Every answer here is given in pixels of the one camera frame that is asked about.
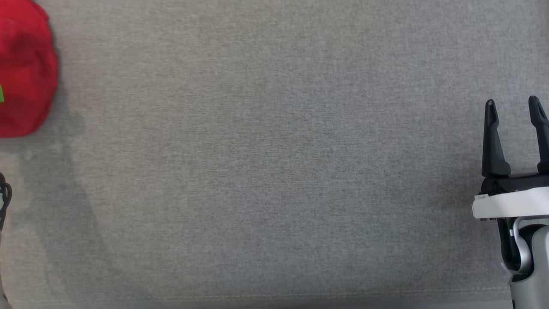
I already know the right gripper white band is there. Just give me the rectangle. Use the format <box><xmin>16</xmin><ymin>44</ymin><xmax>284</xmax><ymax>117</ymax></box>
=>
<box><xmin>472</xmin><ymin>96</ymin><xmax>549</xmax><ymax>275</ymax></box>

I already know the red shorts white stripe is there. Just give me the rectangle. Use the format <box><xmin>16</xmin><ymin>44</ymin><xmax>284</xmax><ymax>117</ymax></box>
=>
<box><xmin>0</xmin><ymin>0</ymin><xmax>59</xmax><ymax>139</ymax></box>

